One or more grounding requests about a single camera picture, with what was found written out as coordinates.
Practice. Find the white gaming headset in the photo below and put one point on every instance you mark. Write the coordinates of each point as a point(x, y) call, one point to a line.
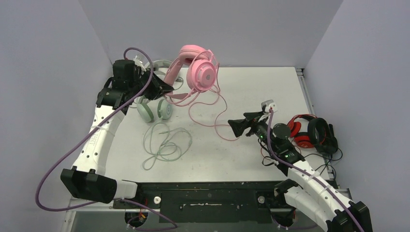
point(160, 69)

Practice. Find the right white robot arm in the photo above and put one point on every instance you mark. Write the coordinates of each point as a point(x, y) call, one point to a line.
point(304, 188)

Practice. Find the pink cat-ear headphones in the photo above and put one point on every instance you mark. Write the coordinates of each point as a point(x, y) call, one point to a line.
point(201, 76)

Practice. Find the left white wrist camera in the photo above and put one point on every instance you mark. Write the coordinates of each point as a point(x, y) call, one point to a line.
point(141, 62)

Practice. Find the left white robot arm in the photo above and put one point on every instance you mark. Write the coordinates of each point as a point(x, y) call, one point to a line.
point(86, 178)

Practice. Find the mint green headphones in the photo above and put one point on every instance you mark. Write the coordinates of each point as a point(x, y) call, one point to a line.
point(168, 150)

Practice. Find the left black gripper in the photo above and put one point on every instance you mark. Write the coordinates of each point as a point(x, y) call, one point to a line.
point(158, 88)

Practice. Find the red and black headphones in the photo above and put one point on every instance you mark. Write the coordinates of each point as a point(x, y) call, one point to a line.
point(310, 131)

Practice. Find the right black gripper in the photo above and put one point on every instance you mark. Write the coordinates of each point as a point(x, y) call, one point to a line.
point(250, 123)

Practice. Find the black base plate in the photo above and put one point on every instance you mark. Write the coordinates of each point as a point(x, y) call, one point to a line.
point(211, 202)

